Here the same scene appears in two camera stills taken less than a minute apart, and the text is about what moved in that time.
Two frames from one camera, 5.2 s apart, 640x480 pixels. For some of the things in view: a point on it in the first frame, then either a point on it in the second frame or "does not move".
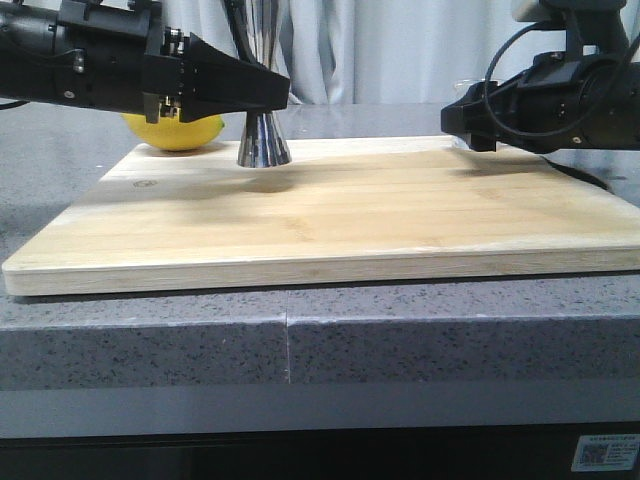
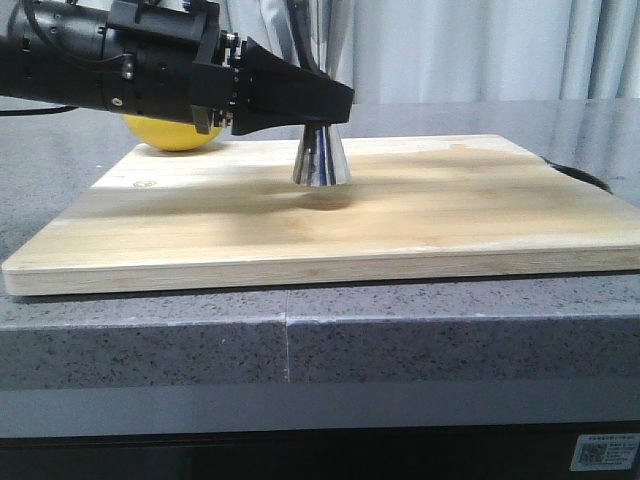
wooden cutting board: x=342 y=210 does not move
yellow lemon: x=170 y=133 does not move
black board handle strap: x=578 y=175 does not move
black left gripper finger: x=214 y=82 to x=276 y=92
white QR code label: x=606 y=452 does not move
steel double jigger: x=261 y=32 to x=321 y=161
